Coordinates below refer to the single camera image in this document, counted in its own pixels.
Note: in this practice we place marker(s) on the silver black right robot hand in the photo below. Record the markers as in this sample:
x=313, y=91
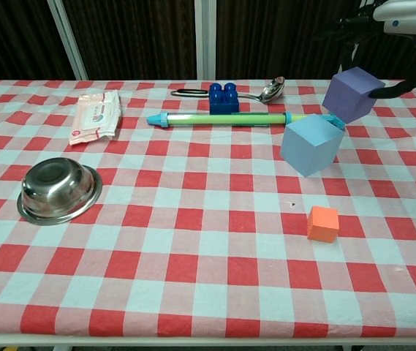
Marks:
x=412, y=16

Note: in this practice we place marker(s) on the pink wet wipes pack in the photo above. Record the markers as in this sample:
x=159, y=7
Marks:
x=94, y=117

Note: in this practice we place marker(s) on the white metal frame post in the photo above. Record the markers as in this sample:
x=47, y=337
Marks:
x=205, y=36
x=68, y=40
x=347, y=60

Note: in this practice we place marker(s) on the stainless steel ladle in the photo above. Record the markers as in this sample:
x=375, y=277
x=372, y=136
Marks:
x=274, y=89

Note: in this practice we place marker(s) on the red white checkered tablecloth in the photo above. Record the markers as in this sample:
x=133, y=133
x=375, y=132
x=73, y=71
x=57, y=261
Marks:
x=207, y=256

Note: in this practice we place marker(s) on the medium purple foam cube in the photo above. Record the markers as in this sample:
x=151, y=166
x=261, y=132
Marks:
x=350, y=95

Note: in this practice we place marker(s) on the white table edge frame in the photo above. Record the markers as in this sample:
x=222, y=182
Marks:
x=207, y=342

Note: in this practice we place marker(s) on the small orange foam cube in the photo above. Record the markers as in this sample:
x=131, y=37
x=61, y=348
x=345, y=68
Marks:
x=322, y=225

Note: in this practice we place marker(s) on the green teal water squirter tube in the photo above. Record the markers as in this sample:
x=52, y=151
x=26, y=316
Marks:
x=222, y=119

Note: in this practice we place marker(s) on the large light blue foam cube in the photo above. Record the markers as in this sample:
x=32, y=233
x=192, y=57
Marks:
x=308, y=146

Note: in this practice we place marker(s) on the blue toy building brick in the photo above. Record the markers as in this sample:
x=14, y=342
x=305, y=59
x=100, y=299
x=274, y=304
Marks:
x=223, y=102

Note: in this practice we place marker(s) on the upturned stainless steel bowl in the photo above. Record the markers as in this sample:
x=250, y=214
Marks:
x=52, y=188

